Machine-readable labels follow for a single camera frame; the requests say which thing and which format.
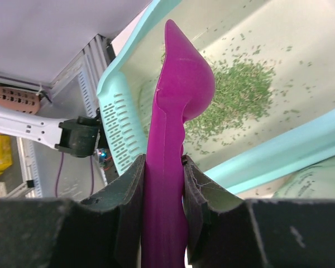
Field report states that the pink perforated storage basket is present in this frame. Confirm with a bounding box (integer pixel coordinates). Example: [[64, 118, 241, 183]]
[[0, 87, 40, 114]]

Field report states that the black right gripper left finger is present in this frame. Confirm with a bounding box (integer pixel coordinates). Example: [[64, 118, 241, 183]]
[[0, 155, 145, 267]]

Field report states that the yellow plastic crate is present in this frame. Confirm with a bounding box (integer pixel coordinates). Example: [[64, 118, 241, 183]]
[[0, 134, 12, 175]]

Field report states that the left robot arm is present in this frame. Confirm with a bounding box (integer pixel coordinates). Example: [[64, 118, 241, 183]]
[[0, 106, 101, 158]]

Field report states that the green cat litter bag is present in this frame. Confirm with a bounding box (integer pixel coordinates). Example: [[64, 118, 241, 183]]
[[273, 157, 335, 199]]

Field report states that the teal plastic litter box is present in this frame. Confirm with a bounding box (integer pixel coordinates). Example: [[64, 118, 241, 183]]
[[97, 1, 335, 194]]

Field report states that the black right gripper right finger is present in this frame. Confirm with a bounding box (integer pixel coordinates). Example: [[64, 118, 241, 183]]
[[182, 155, 335, 267]]

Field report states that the green litter pellets pile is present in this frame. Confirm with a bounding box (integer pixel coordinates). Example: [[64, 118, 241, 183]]
[[159, 25, 335, 156]]

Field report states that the magenta plastic litter scoop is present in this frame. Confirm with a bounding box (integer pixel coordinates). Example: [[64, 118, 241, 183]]
[[141, 20, 215, 267]]

